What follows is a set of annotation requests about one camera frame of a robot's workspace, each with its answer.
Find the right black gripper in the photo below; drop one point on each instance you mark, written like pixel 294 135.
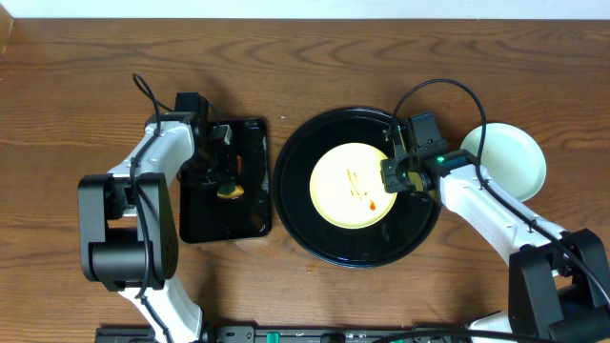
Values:
pixel 392 183

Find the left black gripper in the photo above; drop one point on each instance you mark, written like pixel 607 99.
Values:
pixel 225 168

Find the green and yellow sponge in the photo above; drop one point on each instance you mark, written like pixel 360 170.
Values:
pixel 230 191

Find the yellow plate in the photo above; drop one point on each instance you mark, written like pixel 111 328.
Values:
pixel 346 186

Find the light blue plate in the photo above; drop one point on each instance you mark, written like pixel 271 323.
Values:
pixel 514 160

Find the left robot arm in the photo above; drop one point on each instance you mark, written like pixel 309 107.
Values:
pixel 128 239

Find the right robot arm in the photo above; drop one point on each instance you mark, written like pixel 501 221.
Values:
pixel 558 280

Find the black rectangular tray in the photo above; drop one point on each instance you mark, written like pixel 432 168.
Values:
pixel 243 161

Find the black round tray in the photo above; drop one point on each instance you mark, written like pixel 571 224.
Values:
pixel 402 230

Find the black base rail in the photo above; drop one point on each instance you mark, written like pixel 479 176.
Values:
pixel 247 334

